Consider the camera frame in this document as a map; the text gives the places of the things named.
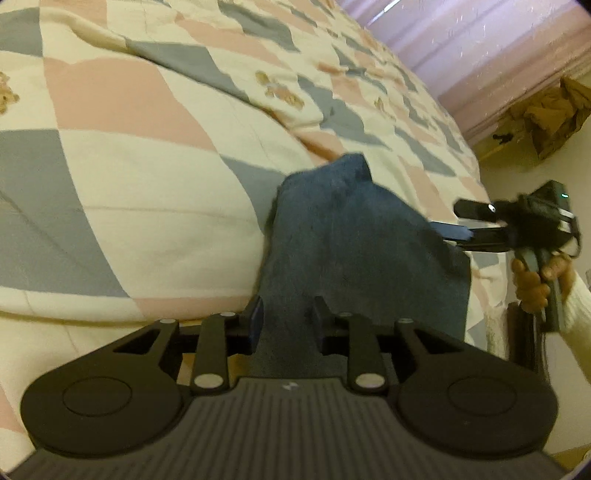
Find blue denim jeans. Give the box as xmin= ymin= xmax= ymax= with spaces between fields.
xmin=249 ymin=154 xmax=471 ymax=379

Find brown hanging clothes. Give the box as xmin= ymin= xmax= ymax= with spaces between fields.
xmin=507 ymin=77 xmax=590 ymax=160

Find pink grey checkered quilt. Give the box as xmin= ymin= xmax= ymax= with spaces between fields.
xmin=1 ymin=1 xmax=487 ymax=471

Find person right hand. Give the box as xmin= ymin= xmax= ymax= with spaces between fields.
xmin=511 ymin=254 xmax=576 ymax=314

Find pink curtain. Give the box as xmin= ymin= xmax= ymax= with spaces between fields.
xmin=341 ymin=0 xmax=590 ymax=144

